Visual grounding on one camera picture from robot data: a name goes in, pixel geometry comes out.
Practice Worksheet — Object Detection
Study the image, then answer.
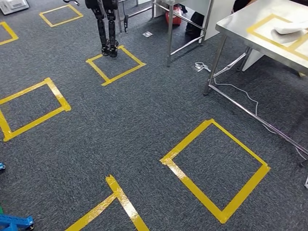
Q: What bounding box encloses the white power cable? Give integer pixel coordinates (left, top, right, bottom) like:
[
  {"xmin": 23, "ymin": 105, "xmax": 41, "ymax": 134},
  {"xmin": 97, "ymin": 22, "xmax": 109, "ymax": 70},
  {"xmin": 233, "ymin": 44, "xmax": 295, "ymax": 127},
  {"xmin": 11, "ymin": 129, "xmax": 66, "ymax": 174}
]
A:
[{"xmin": 193, "ymin": 61, "xmax": 308, "ymax": 160}]

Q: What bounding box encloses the red bag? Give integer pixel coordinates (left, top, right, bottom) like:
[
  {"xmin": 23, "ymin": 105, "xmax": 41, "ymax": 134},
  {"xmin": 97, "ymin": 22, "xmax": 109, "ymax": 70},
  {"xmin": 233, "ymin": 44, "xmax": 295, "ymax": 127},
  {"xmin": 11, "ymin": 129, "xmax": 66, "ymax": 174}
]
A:
[{"xmin": 165, "ymin": 4, "xmax": 183, "ymax": 26}]

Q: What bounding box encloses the black bag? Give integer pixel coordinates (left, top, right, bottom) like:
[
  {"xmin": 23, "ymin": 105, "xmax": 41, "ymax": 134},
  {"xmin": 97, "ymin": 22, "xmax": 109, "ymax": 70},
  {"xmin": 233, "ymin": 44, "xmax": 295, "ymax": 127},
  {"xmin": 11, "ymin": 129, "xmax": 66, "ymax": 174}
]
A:
[{"xmin": 185, "ymin": 12, "xmax": 205, "ymax": 38}]

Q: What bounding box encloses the yellow bench marking tape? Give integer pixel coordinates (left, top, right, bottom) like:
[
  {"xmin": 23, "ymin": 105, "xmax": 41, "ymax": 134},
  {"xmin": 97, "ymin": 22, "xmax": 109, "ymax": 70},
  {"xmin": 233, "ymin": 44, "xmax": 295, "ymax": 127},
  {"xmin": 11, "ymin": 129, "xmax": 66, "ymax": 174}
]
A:
[{"xmin": 246, "ymin": 13, "xmax": 308, "ymax": 61}]

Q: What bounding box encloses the white flat device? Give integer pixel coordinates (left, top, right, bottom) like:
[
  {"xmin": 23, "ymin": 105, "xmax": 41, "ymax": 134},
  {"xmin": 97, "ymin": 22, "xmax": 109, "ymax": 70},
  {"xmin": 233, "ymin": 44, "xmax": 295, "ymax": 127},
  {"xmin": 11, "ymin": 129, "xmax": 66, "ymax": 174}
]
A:
[{"xmin": 0, "ymin": 0, "xmax": 30, "ymax": 16}]

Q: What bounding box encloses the white plastic body part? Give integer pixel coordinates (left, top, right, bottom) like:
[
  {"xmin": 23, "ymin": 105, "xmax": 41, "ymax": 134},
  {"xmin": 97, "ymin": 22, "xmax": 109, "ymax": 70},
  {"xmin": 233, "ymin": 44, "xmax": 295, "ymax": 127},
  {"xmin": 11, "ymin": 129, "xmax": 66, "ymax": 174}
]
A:
[{"xmin": 274, "ymin": 19, "xmax": 308, "ymax": 36}]

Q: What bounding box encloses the yellow floor tape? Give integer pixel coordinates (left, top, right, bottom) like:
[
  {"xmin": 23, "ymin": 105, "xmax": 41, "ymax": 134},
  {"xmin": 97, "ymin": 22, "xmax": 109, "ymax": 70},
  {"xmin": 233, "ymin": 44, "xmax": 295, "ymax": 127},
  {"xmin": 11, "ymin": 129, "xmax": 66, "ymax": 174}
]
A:
[
  {"xmin": 0, "ymin": 77, "xmax": 72, "ymax": 142},
  {"xmin": 39, "ymin": 4, "xmax": 84, "ymax": 28},
  {"xmin": 86, "ymin": 45, "xmax": 146, "ymax": 87},
  {"xmin": 65, "ymin": 174, "xmax": 150, "ymax": 231},
  {"xmin": 160, "ymin": 118, "xmax": 270, "ymax": 224},
  {"xmin": 0, "ymin": 21, "xmax": 19, "ymax": 46}
]

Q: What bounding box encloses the steel workbench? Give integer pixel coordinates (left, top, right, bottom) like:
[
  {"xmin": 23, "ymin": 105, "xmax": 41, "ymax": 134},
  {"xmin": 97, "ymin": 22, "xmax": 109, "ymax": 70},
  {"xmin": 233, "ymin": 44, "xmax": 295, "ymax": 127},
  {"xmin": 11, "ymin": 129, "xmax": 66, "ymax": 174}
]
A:
[{"xmin": 203, "ymin": 0, "xmax": 308, "ymax": 190}]

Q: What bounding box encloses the steel frame table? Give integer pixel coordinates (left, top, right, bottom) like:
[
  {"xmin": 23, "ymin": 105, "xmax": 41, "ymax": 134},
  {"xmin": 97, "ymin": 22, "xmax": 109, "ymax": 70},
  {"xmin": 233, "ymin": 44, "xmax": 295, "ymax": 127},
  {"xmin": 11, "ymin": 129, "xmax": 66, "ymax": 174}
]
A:
[{"xmin": 116, "ymin": 0, "xmax": 215, "ymax": 67}]

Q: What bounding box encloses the blue metal shelf rack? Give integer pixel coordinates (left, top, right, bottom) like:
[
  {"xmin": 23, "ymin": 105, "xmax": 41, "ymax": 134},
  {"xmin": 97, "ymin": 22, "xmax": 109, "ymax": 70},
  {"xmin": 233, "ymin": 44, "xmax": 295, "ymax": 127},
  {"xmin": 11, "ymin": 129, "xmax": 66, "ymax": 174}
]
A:
[{"xmin": 0, "ymin": 214, "xmax": 35, "ymax": 231}]

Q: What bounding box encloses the black legged robot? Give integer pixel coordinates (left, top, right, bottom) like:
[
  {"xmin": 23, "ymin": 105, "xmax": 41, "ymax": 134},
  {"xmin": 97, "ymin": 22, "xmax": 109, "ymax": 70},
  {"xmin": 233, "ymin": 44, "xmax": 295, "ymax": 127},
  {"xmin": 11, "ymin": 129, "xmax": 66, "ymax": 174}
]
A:
[{"xmin": 85, "ymin": 0, "xmax": 119, "ymax": 58}]

